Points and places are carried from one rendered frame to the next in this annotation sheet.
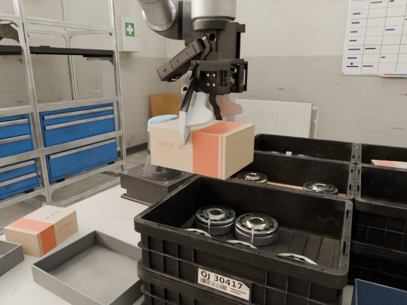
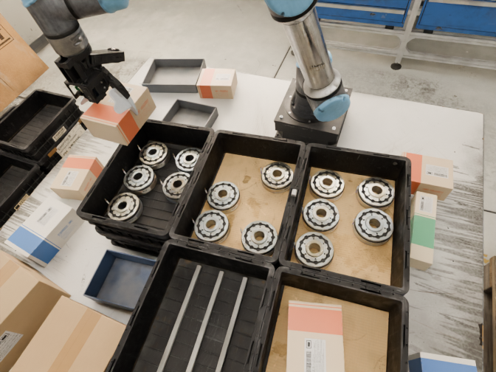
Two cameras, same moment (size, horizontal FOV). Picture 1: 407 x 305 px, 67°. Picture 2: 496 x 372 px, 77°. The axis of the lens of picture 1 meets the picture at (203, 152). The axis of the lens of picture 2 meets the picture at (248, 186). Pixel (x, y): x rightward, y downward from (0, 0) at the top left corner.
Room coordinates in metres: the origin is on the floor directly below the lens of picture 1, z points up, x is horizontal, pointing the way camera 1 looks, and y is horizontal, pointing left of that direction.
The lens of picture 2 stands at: (0.88, -0.74, 1.67)
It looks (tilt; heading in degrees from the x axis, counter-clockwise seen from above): 56 degrees down; 88
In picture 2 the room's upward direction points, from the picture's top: 10 degrees counter-clockwise
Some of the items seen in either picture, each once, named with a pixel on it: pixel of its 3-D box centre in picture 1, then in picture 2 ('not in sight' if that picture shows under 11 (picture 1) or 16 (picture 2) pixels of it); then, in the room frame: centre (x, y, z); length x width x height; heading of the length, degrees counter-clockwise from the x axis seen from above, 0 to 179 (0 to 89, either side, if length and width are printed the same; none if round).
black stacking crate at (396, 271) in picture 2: (297, 161); (345, 217); (1.14, -0.36, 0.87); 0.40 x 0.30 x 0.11; 64
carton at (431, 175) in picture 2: not in sight; (422, 176); (1.49, -0.21, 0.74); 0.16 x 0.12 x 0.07; 151
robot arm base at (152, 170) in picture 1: (162, 160); (310, 95); (1.20, 0.17, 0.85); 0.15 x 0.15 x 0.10
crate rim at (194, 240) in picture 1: (248, 214); (150, 170); (0.61, -0.10, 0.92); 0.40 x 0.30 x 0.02; 64
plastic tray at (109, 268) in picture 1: (100, 269); (184, 128); (0.68, 0.26, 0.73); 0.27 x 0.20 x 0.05; 59
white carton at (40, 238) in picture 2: not in sight; (47, 230); (0.17, -0.12, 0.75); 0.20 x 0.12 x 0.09; 52
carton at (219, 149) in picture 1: (203, 144); (120, 112); (0.58, 0.00, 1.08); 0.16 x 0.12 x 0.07; 58
